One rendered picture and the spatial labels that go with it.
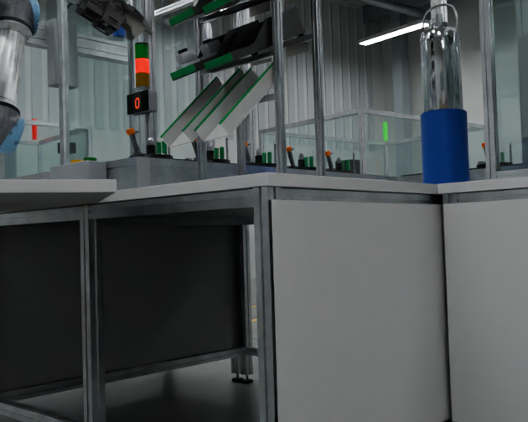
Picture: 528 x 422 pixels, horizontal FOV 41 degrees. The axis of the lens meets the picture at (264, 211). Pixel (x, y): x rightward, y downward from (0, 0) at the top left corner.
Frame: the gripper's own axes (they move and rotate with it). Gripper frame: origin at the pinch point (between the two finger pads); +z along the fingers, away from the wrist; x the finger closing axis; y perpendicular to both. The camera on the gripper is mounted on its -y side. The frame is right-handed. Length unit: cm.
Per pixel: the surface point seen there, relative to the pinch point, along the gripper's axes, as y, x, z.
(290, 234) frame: 50, 49, 32
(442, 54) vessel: -42, 22, 89
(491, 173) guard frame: 2, 48, 96
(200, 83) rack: 1.6, -7.4, 23.8
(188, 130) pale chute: 22.8, 6.9, 19.3
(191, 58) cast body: 0.6, 0.9, 14.5
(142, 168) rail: 34.2, -8.0, 17.2
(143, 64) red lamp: -12, -46, 18
